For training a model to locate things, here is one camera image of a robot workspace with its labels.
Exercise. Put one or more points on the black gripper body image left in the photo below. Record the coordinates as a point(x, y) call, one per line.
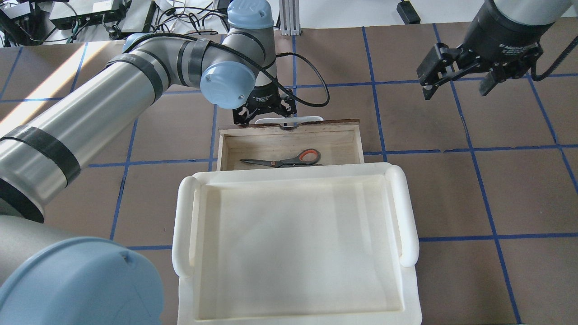
point(503, 31)

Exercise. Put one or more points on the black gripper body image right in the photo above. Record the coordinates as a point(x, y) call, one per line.
point(264, 97)

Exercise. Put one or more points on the right-side gripper black finger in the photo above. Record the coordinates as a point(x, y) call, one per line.
point(489, 82)
point(443, 64)

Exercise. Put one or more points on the wooden drawer with white handle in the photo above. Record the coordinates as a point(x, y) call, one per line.
point(338, 141)

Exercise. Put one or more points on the grey orange-handled scissors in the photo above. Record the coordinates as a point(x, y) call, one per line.
point(308, 157)

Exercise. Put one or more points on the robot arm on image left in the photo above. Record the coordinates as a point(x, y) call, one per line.
point(536, 12)

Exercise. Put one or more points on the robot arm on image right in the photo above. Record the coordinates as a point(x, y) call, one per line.
point(53, 277)

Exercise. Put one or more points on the white plastic tray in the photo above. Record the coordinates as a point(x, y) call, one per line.
point(329, 245)

